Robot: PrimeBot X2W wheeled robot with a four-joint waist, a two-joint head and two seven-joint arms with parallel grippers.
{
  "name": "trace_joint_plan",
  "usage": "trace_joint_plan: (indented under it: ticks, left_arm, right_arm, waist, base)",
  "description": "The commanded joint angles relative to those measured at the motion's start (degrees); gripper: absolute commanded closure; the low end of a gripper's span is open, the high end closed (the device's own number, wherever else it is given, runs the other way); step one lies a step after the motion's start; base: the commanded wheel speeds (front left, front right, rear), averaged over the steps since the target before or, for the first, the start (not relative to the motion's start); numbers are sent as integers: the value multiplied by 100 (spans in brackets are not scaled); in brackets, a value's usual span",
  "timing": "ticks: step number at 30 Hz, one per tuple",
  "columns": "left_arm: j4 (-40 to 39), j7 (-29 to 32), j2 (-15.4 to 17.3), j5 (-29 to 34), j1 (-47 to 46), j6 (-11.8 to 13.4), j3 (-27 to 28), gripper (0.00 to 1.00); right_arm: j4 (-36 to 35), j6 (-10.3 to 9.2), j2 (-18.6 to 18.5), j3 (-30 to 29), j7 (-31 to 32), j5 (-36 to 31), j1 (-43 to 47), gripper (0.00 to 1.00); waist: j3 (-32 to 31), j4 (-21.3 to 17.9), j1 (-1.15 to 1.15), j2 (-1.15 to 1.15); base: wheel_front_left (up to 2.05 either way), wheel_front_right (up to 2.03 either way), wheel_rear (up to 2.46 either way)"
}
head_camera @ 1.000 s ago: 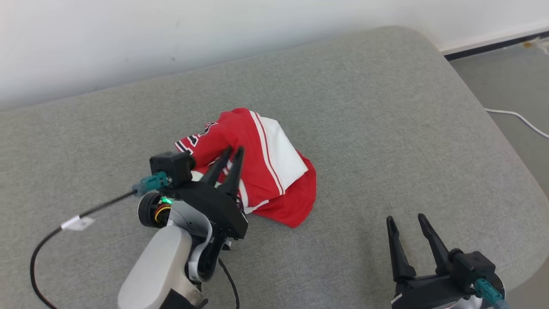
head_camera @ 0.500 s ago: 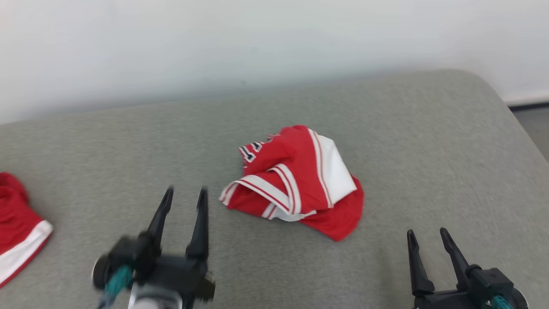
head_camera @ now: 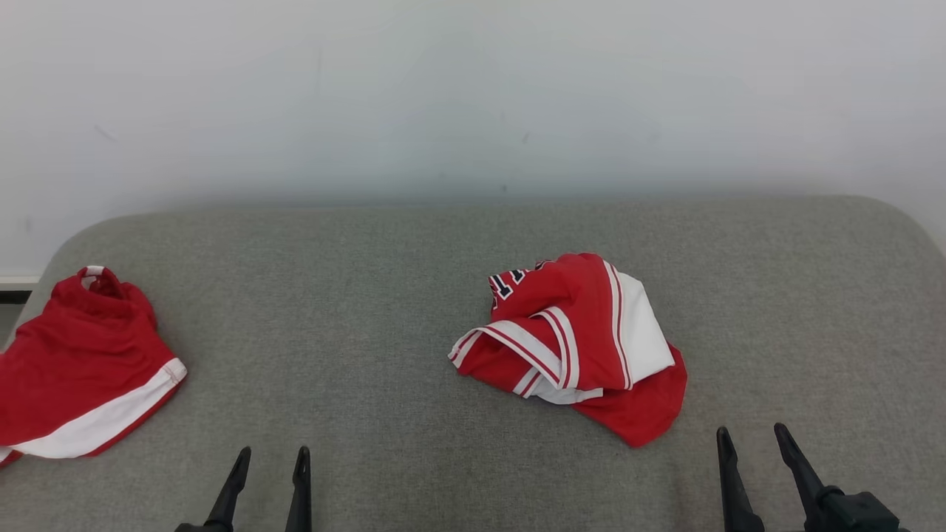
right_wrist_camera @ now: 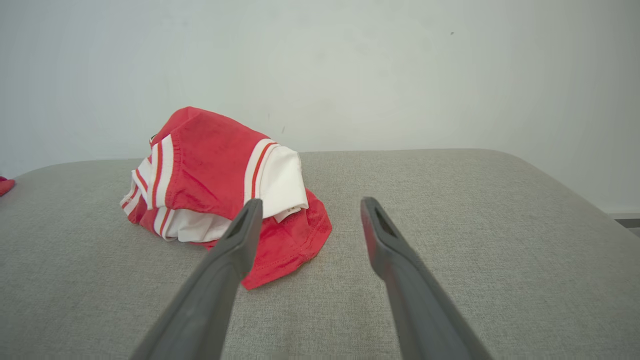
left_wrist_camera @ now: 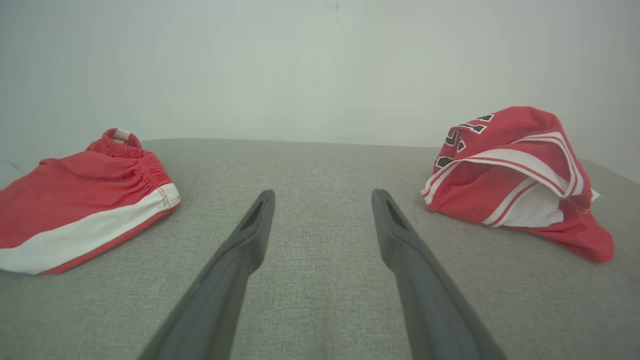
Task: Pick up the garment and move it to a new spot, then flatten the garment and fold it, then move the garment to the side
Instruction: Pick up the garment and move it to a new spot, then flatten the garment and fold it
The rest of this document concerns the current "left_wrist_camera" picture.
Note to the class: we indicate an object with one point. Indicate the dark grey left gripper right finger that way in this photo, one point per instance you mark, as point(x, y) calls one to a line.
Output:
point(425, 295)

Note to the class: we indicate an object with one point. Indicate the red jersey with white trim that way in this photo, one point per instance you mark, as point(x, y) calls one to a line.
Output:
point(505, 175)

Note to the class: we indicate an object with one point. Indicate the red shorts with white stripe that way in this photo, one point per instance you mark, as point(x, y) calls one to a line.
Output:
point(75, 195)

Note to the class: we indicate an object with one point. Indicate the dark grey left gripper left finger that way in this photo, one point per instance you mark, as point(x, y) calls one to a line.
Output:
point(225, 280)

